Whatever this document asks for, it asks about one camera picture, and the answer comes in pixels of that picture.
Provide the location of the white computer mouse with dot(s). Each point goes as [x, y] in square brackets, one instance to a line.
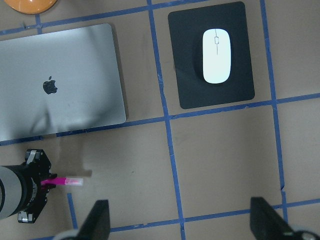
[216, 56]

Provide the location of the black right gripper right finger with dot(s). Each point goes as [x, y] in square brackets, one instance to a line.
[266, 223]

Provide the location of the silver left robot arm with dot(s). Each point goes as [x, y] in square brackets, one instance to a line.
[22, 192]

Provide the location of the silver apple laptop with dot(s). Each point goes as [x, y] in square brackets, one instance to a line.
[59, 82]

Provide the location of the black mousepad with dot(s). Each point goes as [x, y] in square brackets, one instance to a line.
[186, 32]

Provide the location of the pink and white pen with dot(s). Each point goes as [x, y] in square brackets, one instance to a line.
[63, 181]

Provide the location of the orange desk lamp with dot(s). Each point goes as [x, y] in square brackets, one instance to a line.
[30, 7]

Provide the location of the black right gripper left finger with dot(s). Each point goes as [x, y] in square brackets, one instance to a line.
[97, 225]

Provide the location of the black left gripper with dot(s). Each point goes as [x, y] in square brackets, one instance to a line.
[35, 169]

